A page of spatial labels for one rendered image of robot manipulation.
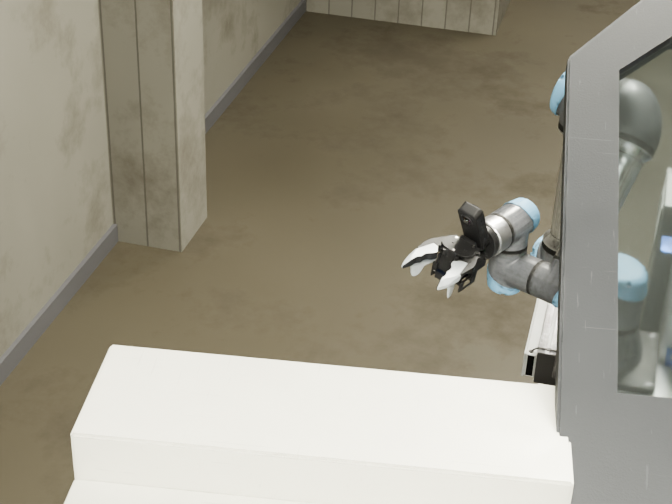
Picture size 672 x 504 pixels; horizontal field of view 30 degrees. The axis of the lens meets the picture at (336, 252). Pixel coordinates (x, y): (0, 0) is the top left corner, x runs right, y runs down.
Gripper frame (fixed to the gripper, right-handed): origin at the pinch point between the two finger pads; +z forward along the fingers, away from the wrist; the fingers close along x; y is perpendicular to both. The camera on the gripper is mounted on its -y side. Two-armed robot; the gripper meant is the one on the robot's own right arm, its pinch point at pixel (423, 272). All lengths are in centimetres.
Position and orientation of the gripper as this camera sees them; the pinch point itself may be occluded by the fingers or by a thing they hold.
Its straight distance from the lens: 232.6
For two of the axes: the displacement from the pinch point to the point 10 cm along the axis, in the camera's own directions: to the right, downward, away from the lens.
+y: -1.3, 7.9, 6.0
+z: -6.5, 3.8, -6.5
